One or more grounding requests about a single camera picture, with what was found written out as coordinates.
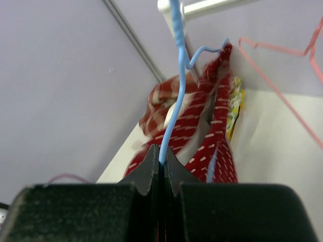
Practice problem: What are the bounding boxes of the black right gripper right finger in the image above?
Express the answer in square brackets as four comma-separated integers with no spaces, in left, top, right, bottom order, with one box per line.
[164,150,318,241]

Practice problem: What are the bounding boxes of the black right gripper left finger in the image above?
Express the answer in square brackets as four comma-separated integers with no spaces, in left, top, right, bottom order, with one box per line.
[1,145,159,241]

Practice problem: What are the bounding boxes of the lemon print skirt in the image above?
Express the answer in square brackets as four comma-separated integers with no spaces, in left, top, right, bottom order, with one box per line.
[226,76,245,141]

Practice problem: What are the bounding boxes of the red polka dot skirt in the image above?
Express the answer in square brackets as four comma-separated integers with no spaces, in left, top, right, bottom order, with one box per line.
[125,43,238,183]

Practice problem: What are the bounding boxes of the pink hanger with plaid skirt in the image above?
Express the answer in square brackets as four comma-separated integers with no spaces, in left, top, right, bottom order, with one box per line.
[238,20,322,148]

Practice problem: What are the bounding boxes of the blue hanger with plaid skirt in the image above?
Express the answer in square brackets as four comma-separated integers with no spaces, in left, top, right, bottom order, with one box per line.
[158,0,230,184]

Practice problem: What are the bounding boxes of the white pleated skirt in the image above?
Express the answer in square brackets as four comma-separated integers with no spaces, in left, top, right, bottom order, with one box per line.
[164,93,214,166]

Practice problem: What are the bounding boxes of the beige red plaid skirt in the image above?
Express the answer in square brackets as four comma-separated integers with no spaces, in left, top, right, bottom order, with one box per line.
[139,74,203,138]

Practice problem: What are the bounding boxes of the white clothes rack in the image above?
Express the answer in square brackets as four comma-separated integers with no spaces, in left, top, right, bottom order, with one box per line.
[157,0,252,83]

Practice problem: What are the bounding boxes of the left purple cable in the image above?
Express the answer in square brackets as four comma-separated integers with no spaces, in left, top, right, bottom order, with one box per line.
[46,172,91,186]

